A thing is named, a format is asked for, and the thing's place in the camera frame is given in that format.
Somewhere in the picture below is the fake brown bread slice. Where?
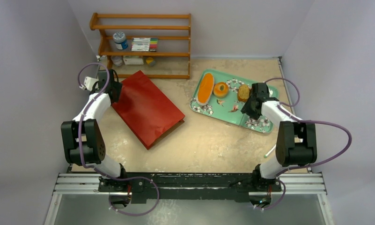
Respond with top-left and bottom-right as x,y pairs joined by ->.
237,84 -> 250,102

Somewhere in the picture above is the fake orange doughnut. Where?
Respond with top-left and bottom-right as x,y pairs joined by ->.
213,82 -> 229,98

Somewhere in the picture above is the green floral tray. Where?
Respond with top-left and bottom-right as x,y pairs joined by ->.
190,69 -> 273,134

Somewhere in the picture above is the red paper bag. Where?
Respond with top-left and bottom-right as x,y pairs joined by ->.
112,71 -> 185,150

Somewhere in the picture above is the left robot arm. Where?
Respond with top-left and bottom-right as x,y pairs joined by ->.
61,69 -> 129,192

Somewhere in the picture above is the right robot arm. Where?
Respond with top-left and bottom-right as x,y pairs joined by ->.
241,82 -> 317,191

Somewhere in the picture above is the small clear jar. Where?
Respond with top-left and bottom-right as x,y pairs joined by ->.
110,56 -> 124,67

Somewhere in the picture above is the white small box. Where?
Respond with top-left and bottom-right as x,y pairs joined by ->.
123,55 -> 144,65

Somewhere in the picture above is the blue lidded jar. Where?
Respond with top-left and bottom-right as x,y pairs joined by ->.
112,31 -> 128,50

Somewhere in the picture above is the yellow green cube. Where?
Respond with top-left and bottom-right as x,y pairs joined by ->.
145,57 -> 156,67

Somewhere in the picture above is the pack of coloured markers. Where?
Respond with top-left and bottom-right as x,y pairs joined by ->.
131,37 -> 159,52

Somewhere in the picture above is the green white pen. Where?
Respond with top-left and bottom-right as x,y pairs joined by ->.
264,145 -> 276,158

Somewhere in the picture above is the wooden shelf rack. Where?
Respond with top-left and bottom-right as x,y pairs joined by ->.
89,13 -> 191,79

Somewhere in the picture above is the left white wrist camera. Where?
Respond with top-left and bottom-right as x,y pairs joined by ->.
79,76 -> 98,91

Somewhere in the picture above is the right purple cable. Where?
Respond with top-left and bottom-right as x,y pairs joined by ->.
264,77 -> 353,212

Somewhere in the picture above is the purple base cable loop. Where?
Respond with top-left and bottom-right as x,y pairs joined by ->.
109,177 -> 161,217

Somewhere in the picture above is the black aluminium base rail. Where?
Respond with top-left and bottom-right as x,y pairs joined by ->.
52,172 -> 327,206

